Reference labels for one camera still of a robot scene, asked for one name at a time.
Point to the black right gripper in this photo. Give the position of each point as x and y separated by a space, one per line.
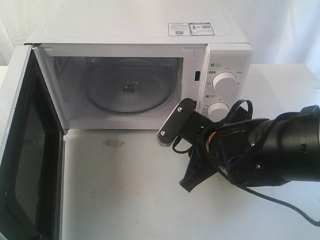
226 146

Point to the white microwave door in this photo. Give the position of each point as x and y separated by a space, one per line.
32 153

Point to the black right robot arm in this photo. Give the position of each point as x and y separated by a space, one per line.
292 141

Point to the glass microwave turntable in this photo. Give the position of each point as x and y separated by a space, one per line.
130 86

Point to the white microwave oven body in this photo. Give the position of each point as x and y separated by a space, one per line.
68 46

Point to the lower white control knob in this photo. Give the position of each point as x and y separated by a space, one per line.
217 111

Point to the white control knob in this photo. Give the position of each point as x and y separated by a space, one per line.
225 83
217 111

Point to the clear tape patch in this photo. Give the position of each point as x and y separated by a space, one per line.
113 143

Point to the upper white control knob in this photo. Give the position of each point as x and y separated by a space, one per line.
225 83

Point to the blue white warning sticker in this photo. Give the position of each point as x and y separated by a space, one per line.
186 29

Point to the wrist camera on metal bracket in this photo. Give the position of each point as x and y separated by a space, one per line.
183 122

